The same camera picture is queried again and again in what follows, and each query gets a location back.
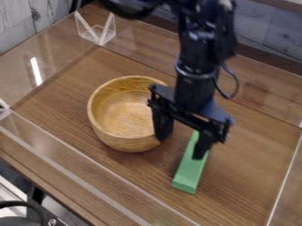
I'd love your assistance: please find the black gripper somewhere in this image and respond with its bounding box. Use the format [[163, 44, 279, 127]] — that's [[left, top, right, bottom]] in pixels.
[[147, 84, 235, 160]]

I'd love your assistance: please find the wooden bowl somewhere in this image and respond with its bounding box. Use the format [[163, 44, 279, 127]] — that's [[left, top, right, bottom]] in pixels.
[[87, 75, 167, 153]]

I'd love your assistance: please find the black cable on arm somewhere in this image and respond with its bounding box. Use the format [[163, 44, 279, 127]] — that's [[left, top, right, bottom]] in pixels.
[[211, 61, 240, 101]]

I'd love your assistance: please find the green rectangular stick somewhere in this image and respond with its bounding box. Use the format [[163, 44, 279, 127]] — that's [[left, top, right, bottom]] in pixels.
[[171, 132, 207, 194]]

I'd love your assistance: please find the clear acrylic tray wall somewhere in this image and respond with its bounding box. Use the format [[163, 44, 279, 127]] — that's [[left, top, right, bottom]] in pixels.
[[0, 109, 200, 226]]

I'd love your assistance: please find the clear acrylic corner bracket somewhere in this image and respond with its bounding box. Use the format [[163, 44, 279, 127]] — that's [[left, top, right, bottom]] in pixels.
[[75, 11, 116, 46]]

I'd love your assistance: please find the black table frame bracket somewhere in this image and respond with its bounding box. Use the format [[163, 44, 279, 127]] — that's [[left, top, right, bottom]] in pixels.
[[25, 186, 69, 226]]

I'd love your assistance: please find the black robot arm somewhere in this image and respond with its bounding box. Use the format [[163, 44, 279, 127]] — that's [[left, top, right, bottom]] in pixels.
[[97, 0, 236, 160]]

